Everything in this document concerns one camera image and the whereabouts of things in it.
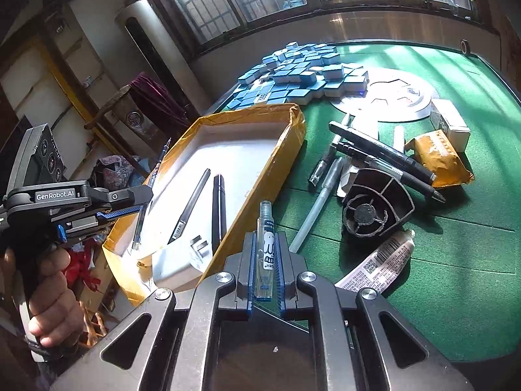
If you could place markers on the black gel pen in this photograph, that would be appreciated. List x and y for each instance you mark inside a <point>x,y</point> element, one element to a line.
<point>403,175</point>

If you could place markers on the clear gel pen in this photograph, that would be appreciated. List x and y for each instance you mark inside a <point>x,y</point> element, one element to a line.
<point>319,173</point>

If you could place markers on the wooden cabinet with white panels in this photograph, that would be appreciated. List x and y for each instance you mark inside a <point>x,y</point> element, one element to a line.
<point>24,85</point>

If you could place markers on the black fan-shaped plastic part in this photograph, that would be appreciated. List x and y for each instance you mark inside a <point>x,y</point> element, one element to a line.
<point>366,216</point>

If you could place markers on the slim black pen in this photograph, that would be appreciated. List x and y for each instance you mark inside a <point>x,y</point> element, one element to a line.
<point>191,203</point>
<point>218,211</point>

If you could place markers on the white ointment tube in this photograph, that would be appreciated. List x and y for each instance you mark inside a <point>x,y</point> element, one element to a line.
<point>378,260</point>

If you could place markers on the pile of blue mahjong tiles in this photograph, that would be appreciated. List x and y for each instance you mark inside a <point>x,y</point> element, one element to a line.
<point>293,85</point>

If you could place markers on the purple cloth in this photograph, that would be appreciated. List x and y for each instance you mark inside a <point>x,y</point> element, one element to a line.
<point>163,102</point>

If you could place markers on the round silver table console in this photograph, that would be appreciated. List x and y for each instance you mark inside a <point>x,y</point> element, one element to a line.
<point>390,102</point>

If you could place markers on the person's left hand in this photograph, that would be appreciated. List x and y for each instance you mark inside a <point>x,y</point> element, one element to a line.
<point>57,309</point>

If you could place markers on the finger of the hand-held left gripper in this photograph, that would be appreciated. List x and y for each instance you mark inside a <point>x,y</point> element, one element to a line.
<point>122,213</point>
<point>122,196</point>

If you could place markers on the white medicine box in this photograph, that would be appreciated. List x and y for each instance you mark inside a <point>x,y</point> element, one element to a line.
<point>447,124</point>

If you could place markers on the thick black marker pen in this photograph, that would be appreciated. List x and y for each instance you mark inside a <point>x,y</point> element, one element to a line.
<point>378,146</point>

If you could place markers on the white standing air conditioner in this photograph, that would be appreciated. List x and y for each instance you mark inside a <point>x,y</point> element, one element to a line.
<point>163,57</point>

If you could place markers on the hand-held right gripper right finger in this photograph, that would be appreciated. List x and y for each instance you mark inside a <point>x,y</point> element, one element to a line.
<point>281,277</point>

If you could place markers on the long white ointment box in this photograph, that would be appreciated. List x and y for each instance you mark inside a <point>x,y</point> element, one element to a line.
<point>364,128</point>

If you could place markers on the wooden stool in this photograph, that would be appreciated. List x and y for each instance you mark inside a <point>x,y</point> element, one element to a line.
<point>118,104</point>

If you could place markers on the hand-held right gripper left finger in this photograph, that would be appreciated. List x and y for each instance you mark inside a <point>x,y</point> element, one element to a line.
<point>246,281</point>

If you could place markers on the gold foil packet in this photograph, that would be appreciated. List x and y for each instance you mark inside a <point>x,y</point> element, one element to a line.
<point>439,159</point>

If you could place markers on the clear pencil lead case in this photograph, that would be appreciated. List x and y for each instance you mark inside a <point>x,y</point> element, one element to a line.
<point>265,252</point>

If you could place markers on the translucent white pen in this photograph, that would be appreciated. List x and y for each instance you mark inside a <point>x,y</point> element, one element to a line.
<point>315,207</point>

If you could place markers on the yellow taped cardboard box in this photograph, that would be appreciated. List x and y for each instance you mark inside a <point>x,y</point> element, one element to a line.
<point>240,154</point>

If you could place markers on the floral cloth bag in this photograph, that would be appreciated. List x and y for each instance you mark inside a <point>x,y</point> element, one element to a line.
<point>118,173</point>

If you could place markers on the barred window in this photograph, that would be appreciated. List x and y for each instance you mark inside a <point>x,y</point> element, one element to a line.
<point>264,0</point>

